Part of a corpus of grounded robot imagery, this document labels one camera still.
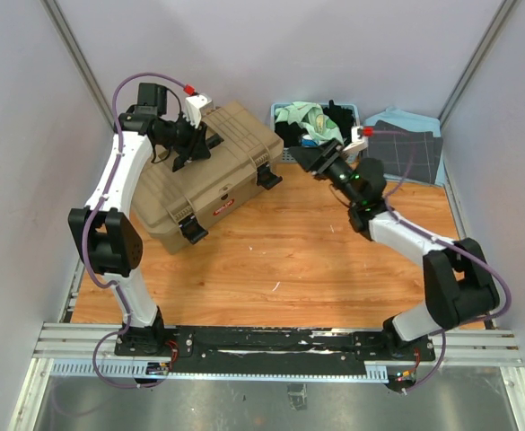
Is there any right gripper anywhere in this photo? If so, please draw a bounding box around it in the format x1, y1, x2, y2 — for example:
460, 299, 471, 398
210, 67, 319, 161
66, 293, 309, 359
287, 138, 361, 207

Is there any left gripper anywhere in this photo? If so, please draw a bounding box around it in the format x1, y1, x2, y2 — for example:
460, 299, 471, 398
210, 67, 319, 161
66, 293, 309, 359
159, 114, 213, 163

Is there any tan plastic tool box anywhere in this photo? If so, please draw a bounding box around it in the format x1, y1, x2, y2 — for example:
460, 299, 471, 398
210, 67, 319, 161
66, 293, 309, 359
131, 101, 284, 254

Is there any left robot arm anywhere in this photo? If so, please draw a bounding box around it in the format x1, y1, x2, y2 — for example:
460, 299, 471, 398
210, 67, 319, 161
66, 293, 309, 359
68, 83, 212, 356

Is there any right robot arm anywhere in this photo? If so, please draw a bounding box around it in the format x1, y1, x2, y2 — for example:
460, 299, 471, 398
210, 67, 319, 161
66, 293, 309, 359
290, 142, 500, 359

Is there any blue plastic basket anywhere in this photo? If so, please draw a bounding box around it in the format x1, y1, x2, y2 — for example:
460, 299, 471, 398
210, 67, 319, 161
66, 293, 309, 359
269, 102, 361, 164

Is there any black cloth in basket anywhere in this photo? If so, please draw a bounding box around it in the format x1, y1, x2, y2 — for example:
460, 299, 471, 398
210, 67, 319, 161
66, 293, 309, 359
297, 100, 357, 147

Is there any green patterned cloth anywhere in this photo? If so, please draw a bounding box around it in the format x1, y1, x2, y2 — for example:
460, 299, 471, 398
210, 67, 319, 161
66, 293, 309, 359
274, 101, 344, 146

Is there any grey checked folded cloth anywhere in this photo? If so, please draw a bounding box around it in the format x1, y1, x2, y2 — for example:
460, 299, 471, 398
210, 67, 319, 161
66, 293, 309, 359
361, 120, 442, 184

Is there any light blue folded cloth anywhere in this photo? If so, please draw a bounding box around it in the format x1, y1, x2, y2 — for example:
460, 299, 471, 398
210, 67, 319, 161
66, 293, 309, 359
363, 106, 445, 186

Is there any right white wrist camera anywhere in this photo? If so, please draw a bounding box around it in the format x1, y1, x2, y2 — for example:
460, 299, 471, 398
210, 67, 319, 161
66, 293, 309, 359
342, 126, 374, 163

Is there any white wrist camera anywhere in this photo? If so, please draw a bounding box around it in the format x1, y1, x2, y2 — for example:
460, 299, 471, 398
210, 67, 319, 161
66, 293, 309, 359
342, 126, 374, 163
185, 93, 213, 128

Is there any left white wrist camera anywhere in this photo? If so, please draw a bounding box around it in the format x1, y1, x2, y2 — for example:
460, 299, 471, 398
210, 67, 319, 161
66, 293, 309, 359
185, 93, 213, 128

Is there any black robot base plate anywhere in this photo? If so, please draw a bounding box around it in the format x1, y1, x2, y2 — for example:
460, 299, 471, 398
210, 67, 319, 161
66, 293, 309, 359
115, 326, 436, 378

